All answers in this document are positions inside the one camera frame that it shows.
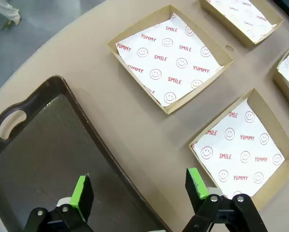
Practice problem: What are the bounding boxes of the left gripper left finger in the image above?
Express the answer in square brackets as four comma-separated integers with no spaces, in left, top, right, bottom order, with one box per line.
[23,174,94,232]

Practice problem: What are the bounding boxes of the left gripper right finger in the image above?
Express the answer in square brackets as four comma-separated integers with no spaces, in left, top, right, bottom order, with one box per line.
[182,167,268,232]

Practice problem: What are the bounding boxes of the brown cardboard food box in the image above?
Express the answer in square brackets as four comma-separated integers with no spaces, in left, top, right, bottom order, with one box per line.
[188,88,289,211]
[272,40,289,109]
[107,4,234,115]
[199,0,284,48]

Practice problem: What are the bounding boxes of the brown plastic serving tray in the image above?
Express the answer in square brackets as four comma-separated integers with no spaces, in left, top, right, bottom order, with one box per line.
[0,75,172,232]

